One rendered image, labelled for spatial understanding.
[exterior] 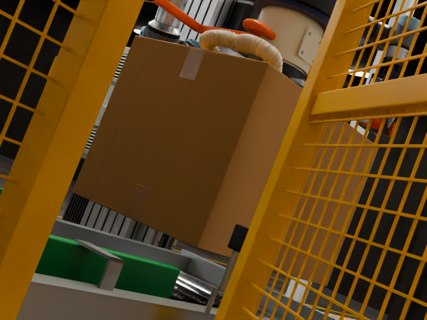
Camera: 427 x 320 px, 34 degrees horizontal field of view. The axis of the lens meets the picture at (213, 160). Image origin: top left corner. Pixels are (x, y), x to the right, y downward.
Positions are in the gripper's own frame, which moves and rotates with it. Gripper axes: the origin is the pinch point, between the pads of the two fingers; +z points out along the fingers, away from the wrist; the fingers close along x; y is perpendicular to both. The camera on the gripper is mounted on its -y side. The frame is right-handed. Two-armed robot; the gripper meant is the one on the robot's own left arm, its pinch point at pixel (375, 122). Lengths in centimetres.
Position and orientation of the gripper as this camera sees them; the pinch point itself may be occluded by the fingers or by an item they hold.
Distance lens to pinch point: 230.2
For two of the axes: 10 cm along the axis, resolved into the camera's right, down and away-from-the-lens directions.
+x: 7.3, 2.4, -6.4
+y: -5.8, -2.8, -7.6
